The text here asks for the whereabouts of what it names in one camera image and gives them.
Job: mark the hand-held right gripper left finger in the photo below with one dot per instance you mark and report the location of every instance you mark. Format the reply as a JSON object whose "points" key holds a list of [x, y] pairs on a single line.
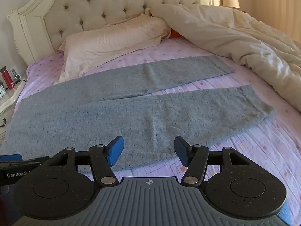
{"points": [[116, 151]]}

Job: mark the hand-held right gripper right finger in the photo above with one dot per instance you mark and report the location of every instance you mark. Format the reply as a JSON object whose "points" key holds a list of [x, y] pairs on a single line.
{"points": [[181, 151]]}

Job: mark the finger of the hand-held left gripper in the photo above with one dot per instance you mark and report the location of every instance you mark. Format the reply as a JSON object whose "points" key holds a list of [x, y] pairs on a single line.
{"points": [[10, 157]]}

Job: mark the grey pants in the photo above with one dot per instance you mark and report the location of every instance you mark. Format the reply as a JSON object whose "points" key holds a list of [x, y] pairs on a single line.
{"points": [[141, 113]]}

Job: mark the white nightstand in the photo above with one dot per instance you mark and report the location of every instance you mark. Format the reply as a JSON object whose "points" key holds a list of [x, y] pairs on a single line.
{"points": [[7, 106]]}

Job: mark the purple patterned bed sheet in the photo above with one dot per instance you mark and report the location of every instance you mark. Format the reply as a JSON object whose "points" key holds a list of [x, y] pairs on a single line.
{"points": [[235, 150]]}

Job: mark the red bottle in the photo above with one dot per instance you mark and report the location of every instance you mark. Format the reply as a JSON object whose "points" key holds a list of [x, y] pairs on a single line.
{"points": [[6, 77]]}

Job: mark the white charger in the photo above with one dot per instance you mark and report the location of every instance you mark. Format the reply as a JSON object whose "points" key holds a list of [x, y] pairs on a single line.
{"points": [[17, 76]]}

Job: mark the cream pillow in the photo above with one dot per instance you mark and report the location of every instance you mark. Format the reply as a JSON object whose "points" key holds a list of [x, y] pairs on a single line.
{"points": [[112, 40]]}

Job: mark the orange cloth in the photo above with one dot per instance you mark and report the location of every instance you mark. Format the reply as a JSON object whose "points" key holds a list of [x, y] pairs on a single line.
{"points": [[176, 34]]}

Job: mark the cream duvet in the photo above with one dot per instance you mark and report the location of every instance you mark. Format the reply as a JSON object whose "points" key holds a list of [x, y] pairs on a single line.
{"points": [[223, 35]]}

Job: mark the cream tufted headboard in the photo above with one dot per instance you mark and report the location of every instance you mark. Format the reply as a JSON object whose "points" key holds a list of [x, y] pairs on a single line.
{"points": [[94, 4]]}

